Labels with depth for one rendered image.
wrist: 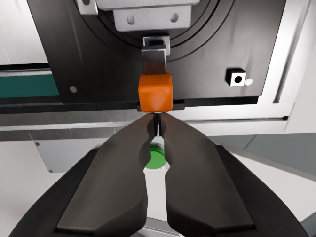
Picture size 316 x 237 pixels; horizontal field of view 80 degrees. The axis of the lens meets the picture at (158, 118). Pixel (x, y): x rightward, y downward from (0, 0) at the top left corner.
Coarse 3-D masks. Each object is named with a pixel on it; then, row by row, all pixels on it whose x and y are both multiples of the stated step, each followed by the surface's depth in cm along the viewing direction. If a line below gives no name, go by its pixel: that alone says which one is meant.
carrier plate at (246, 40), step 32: (32, 0) 18; (64, 0) 18; (256, 0) 17; (64, 32) 19; (224, 32) 19; (256, 32) 19; (64, 64) 21; (96, 64) 21; (128, 64) 21; (192, 64) 20; (224, 64) 20; (256, 64) 20; (64, 96) 23; (96, 96) 23; (128, 96) 23; (192, 96) 22; (224, 96) 22; (256, 96) 22
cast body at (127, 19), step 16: (96, 0) 8; (112, 0) 8; (128, 0) 8; (144, 0) 8; (160, 0) 8; (176, 0) 8; (192, 0) 8; (128, 16) 11; (144, 16) 11; (160, 16) 11; (176, 16) 11
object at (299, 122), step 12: (312, 60) 31; (312, 72) 32; (300, 84) 33; (312, 84) 33; (300, 96) 34; (312, 96) 34; (300, 108) 35; (312, 108) 35; (300, 120) 37; (312, 120) 37; (276, 132) 38; (288, 132) 38; (300, 132) 38; (312, 132) 38
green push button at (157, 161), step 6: (150, 150) 27; (156, 150) 27; (162, 150) 27; (156, 156) 27; (162, 156) 27; (150, 162) 28; (156, 162) 28; (162, 162) 28; (150, 168) 29; (156, 168) 29
